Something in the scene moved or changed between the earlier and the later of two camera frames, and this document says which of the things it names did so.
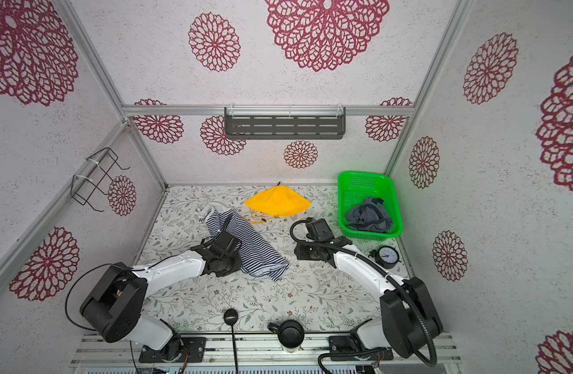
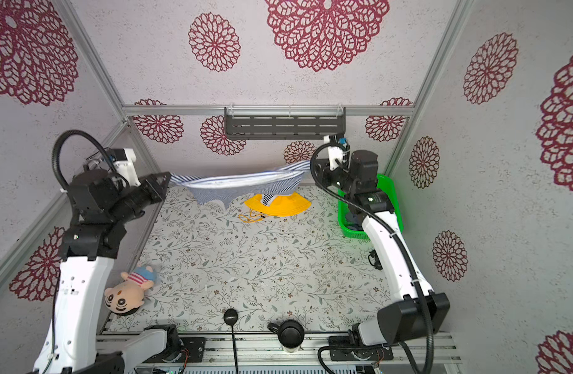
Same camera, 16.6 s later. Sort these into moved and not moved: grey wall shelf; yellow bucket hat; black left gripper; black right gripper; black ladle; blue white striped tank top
Moved: black left gripper; blue white striped tank top; black right gripper
Not moved: black ladle; grey wall shelf; yellow bucket hat
